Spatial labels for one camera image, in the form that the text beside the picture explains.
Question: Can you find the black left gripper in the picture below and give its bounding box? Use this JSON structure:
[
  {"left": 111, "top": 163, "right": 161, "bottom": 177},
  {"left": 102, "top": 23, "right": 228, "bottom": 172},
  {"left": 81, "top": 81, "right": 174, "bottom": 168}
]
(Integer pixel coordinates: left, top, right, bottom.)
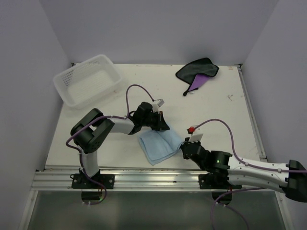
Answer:
[{"left": 141, "top": 110, "right": 169, "bottom": 131}]

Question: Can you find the light blue towel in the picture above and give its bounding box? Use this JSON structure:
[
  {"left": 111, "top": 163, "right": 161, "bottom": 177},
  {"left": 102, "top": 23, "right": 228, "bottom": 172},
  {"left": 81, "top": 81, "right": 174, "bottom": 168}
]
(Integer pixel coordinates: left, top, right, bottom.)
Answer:
[{"left": 138, "top": 130, "right": 183, "bottom": 165}]

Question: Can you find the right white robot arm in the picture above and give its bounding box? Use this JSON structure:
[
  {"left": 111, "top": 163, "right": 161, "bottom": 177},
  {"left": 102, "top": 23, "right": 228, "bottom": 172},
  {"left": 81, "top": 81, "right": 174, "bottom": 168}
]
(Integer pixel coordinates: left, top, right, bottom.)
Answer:
[{"left": 180, "top": 141, "right": 307, "bottom": 203}]

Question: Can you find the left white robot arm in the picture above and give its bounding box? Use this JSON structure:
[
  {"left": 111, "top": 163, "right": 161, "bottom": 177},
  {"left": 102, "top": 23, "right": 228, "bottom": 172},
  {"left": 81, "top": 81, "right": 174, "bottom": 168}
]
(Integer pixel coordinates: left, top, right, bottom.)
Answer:
[{"left": 67, "top": 99, "right": 170, "bottom": 188}]

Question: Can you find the dark grey purple cloth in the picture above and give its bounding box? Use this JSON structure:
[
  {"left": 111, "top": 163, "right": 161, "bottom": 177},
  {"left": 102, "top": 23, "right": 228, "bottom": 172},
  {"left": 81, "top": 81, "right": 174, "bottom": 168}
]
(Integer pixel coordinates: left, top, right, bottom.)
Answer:
[{"left": 175, "top": 57, "right": 220, "bottom": 96}]

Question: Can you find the white perforated plastic basket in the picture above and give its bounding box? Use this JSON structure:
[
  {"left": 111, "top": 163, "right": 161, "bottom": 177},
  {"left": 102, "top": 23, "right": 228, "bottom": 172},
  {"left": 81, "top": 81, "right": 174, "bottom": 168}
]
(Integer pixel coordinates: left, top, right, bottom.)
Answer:
[{"left": 53, "top": 55, "right": 123, "bottom": 109}]

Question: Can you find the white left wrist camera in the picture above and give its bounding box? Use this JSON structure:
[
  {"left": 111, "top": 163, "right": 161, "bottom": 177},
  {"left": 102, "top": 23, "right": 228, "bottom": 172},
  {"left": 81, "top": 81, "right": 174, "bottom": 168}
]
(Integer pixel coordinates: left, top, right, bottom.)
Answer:
[{"left": 152, "top": 99, "right": 165, "bottom": 113}]

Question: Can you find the red cable connector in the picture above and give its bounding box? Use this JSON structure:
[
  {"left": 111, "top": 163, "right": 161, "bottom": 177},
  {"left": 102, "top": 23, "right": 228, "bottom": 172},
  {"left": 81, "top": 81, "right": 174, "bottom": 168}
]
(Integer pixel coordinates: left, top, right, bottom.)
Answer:
[{"left": 187, "top": 127, "right": 195, "bottom": 134}]

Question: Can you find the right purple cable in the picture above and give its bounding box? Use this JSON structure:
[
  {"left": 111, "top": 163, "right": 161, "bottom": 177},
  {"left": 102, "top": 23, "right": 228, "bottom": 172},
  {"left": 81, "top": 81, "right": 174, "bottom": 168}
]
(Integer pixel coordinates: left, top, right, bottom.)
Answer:
[{"left": 194, "top": 118, "right": 307, "bottom": 230}]

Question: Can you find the purple cable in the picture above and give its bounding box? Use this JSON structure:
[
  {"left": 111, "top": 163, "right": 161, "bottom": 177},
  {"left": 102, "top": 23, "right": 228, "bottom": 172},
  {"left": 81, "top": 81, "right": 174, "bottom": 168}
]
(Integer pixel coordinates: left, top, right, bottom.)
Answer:
[
  {"left": 66, "top": 84, "right": 156, "bottom": 204},
  {"left": 194, "top": 118, "right": 307, "bottom": 230}
]

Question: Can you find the aluminium mounting rail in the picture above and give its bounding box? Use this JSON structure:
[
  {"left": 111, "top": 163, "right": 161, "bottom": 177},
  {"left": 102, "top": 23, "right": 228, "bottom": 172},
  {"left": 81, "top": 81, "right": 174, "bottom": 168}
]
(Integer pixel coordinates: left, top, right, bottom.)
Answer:
[{"left": 31, "top": 167, "right": 283, "bottom": 192}]

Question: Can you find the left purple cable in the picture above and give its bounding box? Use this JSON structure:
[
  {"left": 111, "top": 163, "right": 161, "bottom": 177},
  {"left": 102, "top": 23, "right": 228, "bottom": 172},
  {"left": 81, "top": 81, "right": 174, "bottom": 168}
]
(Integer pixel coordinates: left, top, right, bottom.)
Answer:
[{"left": 66, "top": 84, "right": 156, "bottom": 204}]

